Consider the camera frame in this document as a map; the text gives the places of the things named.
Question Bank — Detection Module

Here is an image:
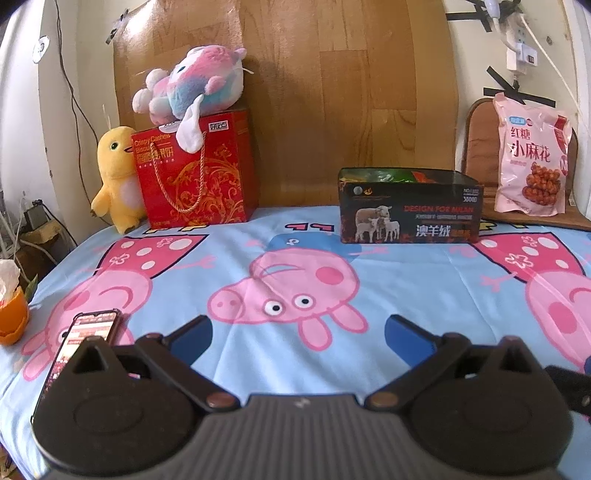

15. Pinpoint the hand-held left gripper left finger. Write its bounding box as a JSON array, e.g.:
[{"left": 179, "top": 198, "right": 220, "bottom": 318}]
[{"left": 69, "top": 315, "right": 241, "bottom": 412}]

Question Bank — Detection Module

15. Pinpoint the pastel plush toy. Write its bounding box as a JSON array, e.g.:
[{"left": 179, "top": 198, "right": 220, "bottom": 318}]
[{"left": 131, "top": 45, "right": 248, "bottom": 152}]

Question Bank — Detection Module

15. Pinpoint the orange cup with tissue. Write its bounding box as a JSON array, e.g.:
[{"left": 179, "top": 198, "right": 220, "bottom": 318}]
[{"left": 0, "top": 258, "right": 31, "bottom": 346}]

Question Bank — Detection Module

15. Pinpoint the wood pattern board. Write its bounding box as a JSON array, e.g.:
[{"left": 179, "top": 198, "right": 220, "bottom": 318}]
[{"left": 110, "top": 0, "right": 463, "bottom": 209}]

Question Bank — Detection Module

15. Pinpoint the small cardboard box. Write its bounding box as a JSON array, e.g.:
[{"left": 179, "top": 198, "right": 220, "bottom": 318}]
[{"left": 18, "top": 198, "right": 64, "bottom": 241}]

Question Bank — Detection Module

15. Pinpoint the printed blanket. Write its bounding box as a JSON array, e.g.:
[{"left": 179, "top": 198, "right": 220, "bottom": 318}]
[{"left": 0, "top": 205, "right": 591, "bottom": 480}]

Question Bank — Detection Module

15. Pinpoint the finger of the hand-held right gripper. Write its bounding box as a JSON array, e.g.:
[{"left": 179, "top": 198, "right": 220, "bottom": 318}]
[{"left": 545, "top": 354, "right": 591, "bottom": 422}]

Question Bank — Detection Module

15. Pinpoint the black sheep print box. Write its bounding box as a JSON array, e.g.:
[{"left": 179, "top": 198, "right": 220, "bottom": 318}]
[{"left": 337, "top": 167, "right": 485, "bottom": 244}]

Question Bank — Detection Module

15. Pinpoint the smartphone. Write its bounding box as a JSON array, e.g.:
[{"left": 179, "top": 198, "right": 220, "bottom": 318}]
[{"left": 32, "top": 309, "right": 123, "bottom": 417}]

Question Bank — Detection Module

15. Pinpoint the black wall cable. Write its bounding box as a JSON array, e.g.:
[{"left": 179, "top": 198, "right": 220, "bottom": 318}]
[{"left": 52, "top": 0, "right": 101, "bottom": 219}]

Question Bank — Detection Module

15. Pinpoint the pink snack bag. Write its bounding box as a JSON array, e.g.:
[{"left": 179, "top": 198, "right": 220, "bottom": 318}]
[{"left": 491, "top": 92, "right": 574, "bottom": 216}]

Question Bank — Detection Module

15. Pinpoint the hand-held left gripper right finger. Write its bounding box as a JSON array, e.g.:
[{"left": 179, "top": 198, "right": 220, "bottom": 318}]
[{"left": 367, "top": 315, "right": 541, "bottom": 411}]

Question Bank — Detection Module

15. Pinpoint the red gift bag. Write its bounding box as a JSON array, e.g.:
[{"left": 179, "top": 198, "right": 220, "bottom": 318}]
[{"left": 130, "top": 109, "right": 255, "bottom": 228}]

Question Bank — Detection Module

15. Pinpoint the yellow plush duck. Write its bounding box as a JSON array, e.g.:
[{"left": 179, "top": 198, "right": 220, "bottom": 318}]
[{"left": 90, "top": 126, "right": 149, "bottom": 235}]

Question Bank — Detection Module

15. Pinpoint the white power strip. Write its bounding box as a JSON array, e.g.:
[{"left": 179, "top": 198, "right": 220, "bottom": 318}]
[{"left": 482, "top": 0, "right": 542, "bottom": 71}]

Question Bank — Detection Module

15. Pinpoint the white cable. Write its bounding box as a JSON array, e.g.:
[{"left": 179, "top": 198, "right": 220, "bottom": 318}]
[{"left": 521, "top": 13, "right": 591, "bottom": 121}]

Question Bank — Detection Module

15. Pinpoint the wooden chair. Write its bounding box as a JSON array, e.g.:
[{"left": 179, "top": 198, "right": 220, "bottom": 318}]
[{"left": 455, "top": 97, "right": 591, "bottom": 232}]

